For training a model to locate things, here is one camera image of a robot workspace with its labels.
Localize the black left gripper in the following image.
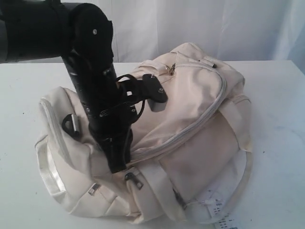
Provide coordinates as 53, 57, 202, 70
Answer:
81, 66, 138, 173

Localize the cream duffel bag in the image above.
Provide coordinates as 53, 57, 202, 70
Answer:
35, 43, 253, 224

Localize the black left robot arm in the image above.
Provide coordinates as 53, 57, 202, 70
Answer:
0, 0, 132, 173

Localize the white paper tag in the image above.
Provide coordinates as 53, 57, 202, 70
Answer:
205, 189, 236, 229

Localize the black left camera cable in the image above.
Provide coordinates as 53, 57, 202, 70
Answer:
115, 73, 146, 148

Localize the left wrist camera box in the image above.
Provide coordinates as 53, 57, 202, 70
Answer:
142, 74, 168, 112

